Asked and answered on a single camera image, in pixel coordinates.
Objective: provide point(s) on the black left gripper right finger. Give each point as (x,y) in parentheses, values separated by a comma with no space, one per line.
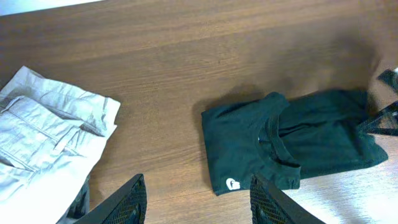
(269,205)

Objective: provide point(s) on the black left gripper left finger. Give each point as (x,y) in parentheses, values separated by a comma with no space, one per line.
(127,205)

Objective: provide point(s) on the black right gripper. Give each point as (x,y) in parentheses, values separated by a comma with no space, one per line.
(385,121)

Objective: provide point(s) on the dark green t-shirt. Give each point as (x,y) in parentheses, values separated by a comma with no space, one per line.
(286,141)

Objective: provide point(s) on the beige folded trousers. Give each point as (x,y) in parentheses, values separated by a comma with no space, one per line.
(52,135)

